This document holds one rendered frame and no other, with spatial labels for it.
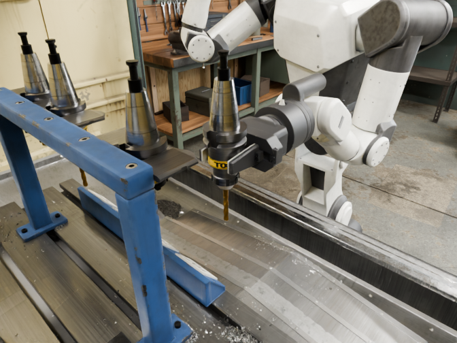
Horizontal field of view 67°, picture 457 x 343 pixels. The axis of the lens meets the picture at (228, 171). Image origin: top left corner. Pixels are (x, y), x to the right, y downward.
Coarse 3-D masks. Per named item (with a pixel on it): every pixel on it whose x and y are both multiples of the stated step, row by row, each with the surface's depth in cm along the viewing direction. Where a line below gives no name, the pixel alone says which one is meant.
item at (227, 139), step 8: (208, 128) 48; (240, 128) 48; (208, 136) 48; (216, 136) 46; (224, 136) 46; (232, 136) 46; (240, 136) 47; (208, 144) 48; (216, 144) 48; (224, 144) 47; (232, 144) 47; (240, 144) 48
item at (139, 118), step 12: (132, 96) 41; (144, 96) 42; (132, 108) 42; (144, 108) 42; (132, 120) 43; (144, 120) 43; (132, 132) 43; (144, 132) 43; (156, 132) 45; (132, 144) 44; (144, 144) 44
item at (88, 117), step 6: (72, 114) 56; (78, 114) 56; (84, 114) 56; (90, 114) 56; (96, 114) 56; (102, 114) 57; (72, 120) 54; (78, 120) 54; (84, 120) 54; (90, 120) 54; (96, 120) 55; (102, 120) 56; (78, 126) 53; (84, 126) 54
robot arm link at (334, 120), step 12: (324, 108) 61; (336, 108) 62; (324, 120) 61; (336, 120) 63; (348, 120) 67; (324, 132) 63; (336, 132) 64; (348, 132) 68; (324, 144) 73; (336, 144) 69
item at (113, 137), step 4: (120, 128) 52; (124, 128) 52; (108, 132) 50; (112, 132) 50; (116, 132) 50; (120, 132) 50; (124, 132) 50; (100, 136) 49; (104, 136) 49; (108, 136) 49; (112, 136) 49; (116, 136) 49; (120, 136) 49; (104, 140) 48; (108, 140) 48; (112, 140) 48; (116, 140) 48; (112, 144) 47; (116, 144) 47
